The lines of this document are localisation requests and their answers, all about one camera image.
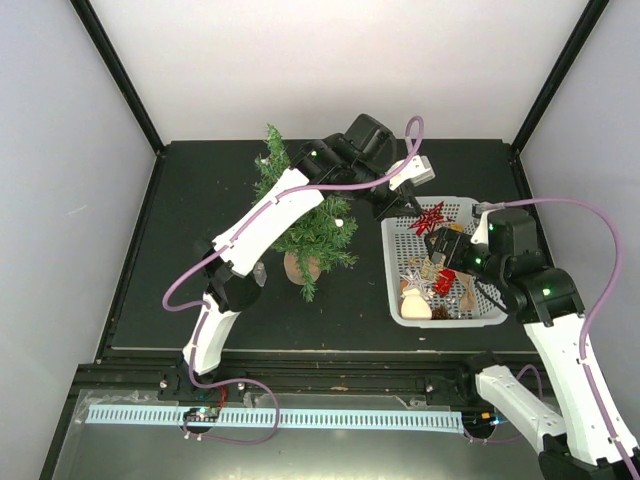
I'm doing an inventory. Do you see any red glitter star ornament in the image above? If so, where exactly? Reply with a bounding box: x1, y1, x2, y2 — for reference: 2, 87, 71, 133
409, 201, 452, 236

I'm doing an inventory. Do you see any small green christmas tree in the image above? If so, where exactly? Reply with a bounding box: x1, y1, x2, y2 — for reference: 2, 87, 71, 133
254, 124, 358, 302

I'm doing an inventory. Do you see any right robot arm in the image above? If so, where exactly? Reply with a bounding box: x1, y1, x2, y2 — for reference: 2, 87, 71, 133
424, 202, 639, 479

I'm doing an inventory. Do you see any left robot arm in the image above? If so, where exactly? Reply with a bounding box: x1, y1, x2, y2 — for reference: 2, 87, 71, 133
179, 114, 426, 399

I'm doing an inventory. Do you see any brown tree base pot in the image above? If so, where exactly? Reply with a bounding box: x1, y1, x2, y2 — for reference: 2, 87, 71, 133
283, 252, 321, 286

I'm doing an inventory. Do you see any burlap bow ornament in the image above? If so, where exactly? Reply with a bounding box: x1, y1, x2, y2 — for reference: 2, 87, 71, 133
456, 272, 477, 312

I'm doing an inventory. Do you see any silver star ornament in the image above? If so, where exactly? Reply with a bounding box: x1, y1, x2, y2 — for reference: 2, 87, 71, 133
400, 269, 434, 299

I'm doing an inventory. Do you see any white perforated plastic basket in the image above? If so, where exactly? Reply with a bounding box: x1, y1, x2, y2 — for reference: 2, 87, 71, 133
381, 217, 507, 329

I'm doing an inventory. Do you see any brown pine cone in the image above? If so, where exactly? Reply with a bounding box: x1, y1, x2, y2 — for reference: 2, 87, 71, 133
431, 306, 451, 321

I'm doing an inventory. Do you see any wooden snowman ornament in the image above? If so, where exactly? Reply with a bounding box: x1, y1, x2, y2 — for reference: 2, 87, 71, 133
400, 287, 432, 320

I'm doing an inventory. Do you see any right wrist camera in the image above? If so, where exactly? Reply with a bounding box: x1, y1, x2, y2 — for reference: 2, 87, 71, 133
471, 202, 494, 245

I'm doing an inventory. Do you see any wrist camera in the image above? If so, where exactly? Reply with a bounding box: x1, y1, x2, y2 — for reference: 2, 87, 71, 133
471, 202, 494, 245
389, 155, 436, 191

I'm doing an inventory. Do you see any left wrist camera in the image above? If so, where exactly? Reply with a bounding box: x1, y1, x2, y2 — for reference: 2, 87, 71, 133
389, 155, 436, 191

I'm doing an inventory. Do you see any white slotted cable duct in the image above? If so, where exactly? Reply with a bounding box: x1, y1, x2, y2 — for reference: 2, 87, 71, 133
85, 405, 464, 434

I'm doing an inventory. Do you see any right black corner post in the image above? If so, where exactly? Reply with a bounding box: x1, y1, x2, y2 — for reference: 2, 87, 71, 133
511, 0, 610, 153

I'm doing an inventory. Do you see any black corner frame post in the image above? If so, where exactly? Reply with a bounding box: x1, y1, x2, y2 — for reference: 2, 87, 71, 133
70, 0, 165, 153

